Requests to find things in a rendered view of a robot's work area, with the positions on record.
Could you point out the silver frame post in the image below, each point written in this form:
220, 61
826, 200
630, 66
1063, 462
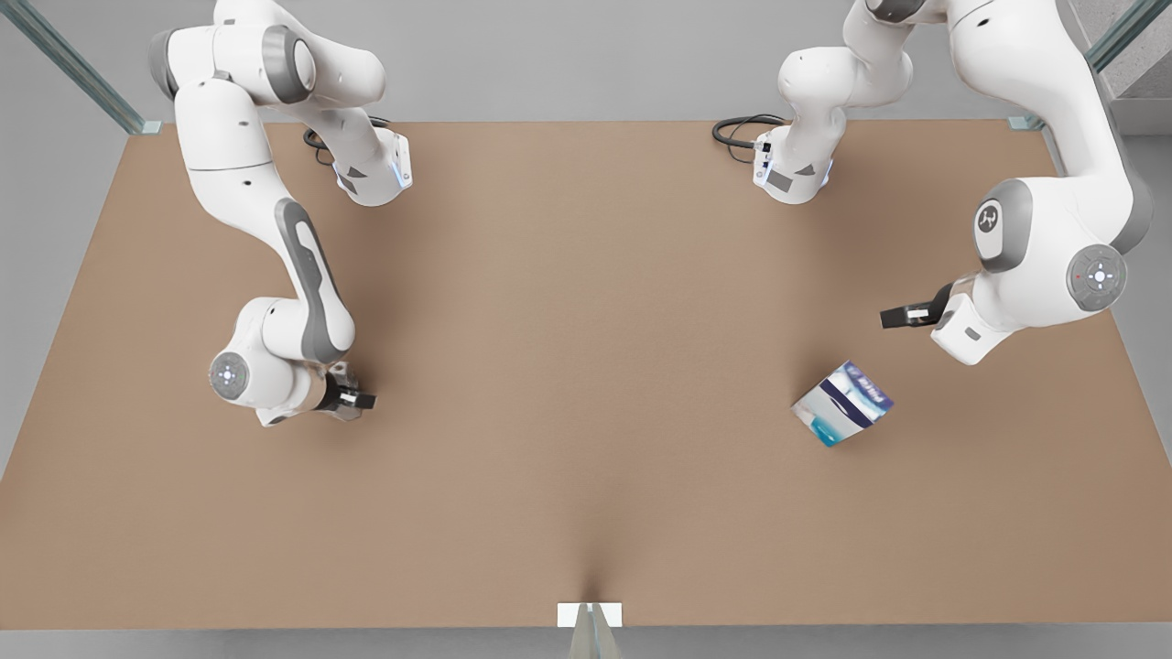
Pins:
78, 69
1103, 50
591, 627

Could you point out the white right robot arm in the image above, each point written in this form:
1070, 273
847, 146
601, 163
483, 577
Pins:
302, 275

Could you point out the blue and white printed box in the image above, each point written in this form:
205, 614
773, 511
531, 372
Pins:
842, 403

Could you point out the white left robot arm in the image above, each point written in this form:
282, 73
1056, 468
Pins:
1035, 229

